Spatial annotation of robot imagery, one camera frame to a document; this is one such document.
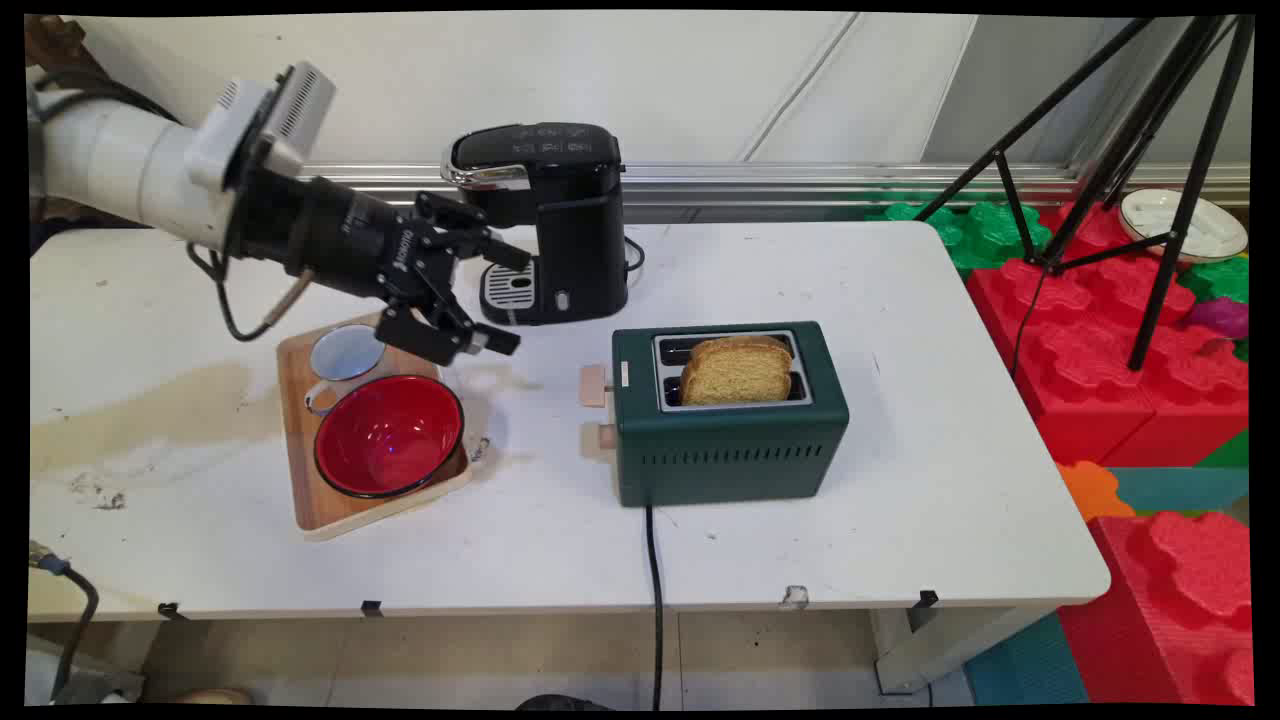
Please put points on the white oval dish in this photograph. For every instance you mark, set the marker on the white oval dish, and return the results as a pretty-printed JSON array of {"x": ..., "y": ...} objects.
[{"x": 1180, "y": 222}]

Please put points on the toasted bread slice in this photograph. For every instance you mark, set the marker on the toasted bread slice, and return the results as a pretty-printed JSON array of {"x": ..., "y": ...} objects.
[{"x": 738, "y": 372}]

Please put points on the orange foam mat piece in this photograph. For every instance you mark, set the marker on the orange foam mat piece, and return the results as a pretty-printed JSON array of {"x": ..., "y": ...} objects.
[{"x": 1092, "y": 490}]

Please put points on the purple toy eggplant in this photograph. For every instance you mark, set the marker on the purple toy eggplant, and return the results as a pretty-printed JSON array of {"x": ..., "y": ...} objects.
[{"x": 1222, "y": 318}]

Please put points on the wooden tray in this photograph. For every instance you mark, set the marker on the wooden tray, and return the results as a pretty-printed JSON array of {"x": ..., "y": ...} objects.
[{"x": 300, "y": 460}]

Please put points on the green foam block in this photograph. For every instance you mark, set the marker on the green foam block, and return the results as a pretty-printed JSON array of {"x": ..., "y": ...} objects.
[{"x": 975, "y": 235}]

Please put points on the red enamel bowl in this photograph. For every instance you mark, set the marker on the red enamel bowl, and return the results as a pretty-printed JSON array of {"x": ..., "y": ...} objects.
[{"x": 388, "y": 436}]

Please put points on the red foam block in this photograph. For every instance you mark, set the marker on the red foam block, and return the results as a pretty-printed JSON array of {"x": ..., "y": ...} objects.
[
  {"x": 1090, "y": 360},
  {"x": 1180, "y": 610}
]

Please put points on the green two-slot toaster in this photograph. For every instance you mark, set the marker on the green two-slot toaster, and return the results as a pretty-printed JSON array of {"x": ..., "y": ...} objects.
[{"x": 728, "y": 430}]

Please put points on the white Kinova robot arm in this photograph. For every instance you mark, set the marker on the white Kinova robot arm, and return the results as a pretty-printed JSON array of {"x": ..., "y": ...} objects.
[{"x": 100, "y": 160}]

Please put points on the black coffee machine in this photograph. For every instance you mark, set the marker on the black coffee machine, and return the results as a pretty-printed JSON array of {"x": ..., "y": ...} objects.
[{"x": 560, "y": 225}]

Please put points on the black camera tripod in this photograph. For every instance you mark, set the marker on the black camera tripod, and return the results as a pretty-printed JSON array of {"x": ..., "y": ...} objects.
[{"x": 1130, "y": 150}]

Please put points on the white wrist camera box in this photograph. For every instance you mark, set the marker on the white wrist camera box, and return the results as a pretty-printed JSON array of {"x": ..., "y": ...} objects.
[{"x": 262, "y": 120}]

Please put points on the aluminium rail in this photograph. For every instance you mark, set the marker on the aluminium rail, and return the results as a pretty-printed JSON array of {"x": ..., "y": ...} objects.
[{"x": 760, "y": 182}]

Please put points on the white enamel mug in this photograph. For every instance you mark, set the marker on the white enamel mug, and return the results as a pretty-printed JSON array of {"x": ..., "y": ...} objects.
[{"x": 342, "y": 362}]

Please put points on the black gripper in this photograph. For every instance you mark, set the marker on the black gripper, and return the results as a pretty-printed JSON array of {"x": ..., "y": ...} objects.
[{"x": 345, "y": 240}]

